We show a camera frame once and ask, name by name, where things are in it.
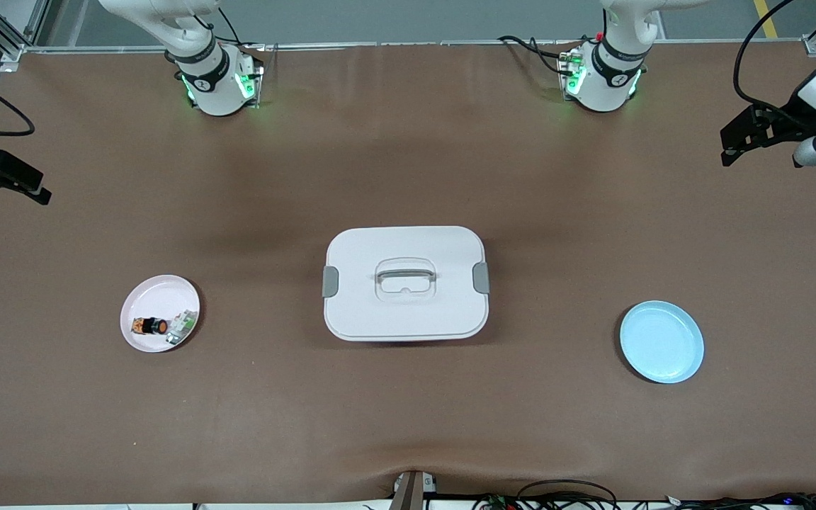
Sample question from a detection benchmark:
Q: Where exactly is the pink round plate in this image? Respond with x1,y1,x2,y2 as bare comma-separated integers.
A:
120,274,201,353

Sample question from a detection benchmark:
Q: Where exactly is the light blue round plate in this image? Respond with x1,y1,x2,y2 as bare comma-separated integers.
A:
619,300,705,385

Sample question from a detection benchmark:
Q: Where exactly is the pale pink lidded box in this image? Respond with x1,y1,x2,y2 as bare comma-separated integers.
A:
322,225,491,343

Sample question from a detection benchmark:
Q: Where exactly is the brown table mat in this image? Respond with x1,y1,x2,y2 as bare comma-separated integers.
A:
0,42,816,507

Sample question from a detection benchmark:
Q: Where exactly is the green and white switch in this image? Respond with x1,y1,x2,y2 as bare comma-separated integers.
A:
167,309,200,347

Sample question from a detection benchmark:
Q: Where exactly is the black left arm base cable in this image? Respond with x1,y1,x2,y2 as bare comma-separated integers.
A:
497,34,582,77

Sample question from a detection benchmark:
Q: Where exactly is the grey box lid handle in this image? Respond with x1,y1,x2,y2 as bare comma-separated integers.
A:
375,263,438,285

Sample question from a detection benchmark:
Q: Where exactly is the black looped cable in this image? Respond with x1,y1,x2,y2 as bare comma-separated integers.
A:
518,479,619,510

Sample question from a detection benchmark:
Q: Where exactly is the metal table edge bracket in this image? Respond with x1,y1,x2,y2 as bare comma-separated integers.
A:
390,470,438,510

